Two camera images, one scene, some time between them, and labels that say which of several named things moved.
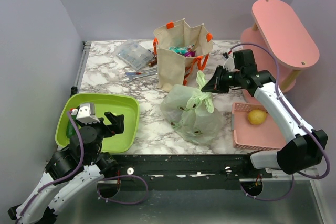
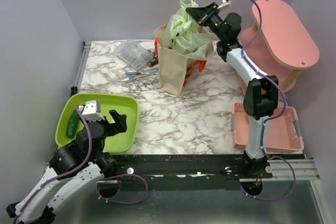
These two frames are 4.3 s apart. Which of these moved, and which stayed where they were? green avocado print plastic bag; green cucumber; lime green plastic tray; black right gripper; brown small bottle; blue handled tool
Moved: black right gripper; green avocado print plastic bag
Stayed: brown small bottle; lime green plastic tray; green cucumber; blue handled tool
